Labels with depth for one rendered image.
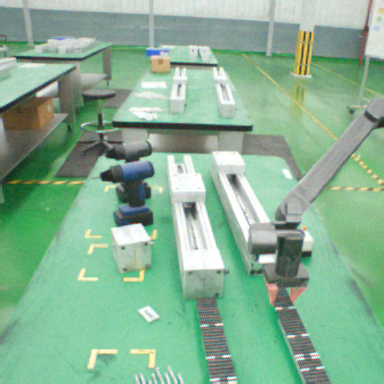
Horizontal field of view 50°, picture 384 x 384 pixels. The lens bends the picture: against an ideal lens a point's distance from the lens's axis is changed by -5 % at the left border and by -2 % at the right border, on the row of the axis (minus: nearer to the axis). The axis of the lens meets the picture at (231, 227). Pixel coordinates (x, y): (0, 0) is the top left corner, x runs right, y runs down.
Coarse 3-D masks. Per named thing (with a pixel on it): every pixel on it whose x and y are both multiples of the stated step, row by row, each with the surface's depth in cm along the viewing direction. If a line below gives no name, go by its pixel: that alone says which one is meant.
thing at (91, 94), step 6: (90, 90) 420; (96, 90) 422; (102, 90) 424; (108, 90) 424; (84, 96) 405; (90, 96) 402; (96, 96) 402; (102, 96) 404; (108, 96) 408; (102, 120) 430; (96, 126) 434; (102, 126) 431; (96, 132) 416; (102, 132) 417; (102, 138) 438; (78, 144) 447; (96, 144) 432; (102, 144) 437; (108, 144) 433; (84, 150) 421
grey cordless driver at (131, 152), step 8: (120, 144) 149; (128, 144) 148; (136, 144) 149; (144, 144) 151; (104, 152) 146; (112, 152) 145; (120, 152) 146; (128, 152) 147; (136, 152) 149; (144, 152) 151; (120, 160) 149; (128, 160) 151; (136, 160) 152; (120, 184) 156; (144, 184) 157; (120, 192) 154
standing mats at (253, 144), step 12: (120, 96) 689; (84, 132) 492; (108, 132) 498; (120, 132) 501; (84, 144) 453; (252, 144) 488; (264, 144) 491; (276, 144) 495; (72, 156) 417; (84, 156) 419; (96, 156) 421; (276, 156) 454; (288, 156) 458; (60, 168) 388; (72, 168) 388; (84, 168) 390
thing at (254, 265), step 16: (224, 176) 162; (240, 176) 163; (224, 192) 153; (240, 192) 159; (224, 208) 153; (240, 208) 138; (256, 208) 139; (240, 224) 128; (240, 240) 128; (256, 256) 118; (272, 256) 120; (256, 272) 119
